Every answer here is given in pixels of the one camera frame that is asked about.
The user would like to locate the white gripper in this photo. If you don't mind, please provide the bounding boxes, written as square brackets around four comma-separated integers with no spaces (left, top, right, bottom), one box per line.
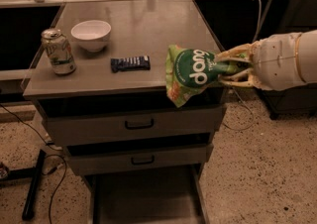
[215,33,305,91]

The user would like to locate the green rice chip bag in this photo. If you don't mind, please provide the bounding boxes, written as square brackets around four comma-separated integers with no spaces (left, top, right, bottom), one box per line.
[165,45,251,108]

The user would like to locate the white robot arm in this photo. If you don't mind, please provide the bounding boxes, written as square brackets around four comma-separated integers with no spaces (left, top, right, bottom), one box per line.
[214,30,317,91]

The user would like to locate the grey drawer cabinet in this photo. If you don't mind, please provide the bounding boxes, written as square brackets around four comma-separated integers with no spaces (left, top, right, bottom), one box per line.
[22,0,238,224]

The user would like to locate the open bottom drawer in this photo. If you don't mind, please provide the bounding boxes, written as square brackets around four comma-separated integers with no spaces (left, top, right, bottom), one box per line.
[88,166,210,224]

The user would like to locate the top grey drawer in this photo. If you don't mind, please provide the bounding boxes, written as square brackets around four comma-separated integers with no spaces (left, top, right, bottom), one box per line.
[44,105,225,147]

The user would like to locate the grey drawer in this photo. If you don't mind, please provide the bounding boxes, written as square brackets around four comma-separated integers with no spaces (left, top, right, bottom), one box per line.
[68,144,213,175]
[44,105,225,147]

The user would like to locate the middle grey drawer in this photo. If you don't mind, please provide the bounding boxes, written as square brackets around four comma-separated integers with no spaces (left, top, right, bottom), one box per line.
[68,144,213,175]

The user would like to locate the dark side cabinet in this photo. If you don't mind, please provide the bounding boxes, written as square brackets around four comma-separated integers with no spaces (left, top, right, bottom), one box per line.
[259,0,317,120]

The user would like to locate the dark blue snack bar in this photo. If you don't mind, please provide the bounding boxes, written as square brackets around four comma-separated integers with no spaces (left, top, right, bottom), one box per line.
[110,56,151,73]

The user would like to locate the white bowl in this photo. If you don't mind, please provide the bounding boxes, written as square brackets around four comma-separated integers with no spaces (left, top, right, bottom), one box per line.
[70,20,112,53]

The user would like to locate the green white soda can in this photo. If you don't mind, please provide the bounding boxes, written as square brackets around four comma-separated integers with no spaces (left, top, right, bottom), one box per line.
[42,28,76,75]

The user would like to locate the black floor stand bar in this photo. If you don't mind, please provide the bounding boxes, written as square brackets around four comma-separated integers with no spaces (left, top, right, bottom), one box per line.
[22,150,46,221]

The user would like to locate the white cable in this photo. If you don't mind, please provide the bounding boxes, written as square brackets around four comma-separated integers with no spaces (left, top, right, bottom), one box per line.
[222,0,264,132]

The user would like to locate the black floor cable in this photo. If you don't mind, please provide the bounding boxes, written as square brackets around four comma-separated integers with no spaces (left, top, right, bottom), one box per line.
[0,103,68,224]

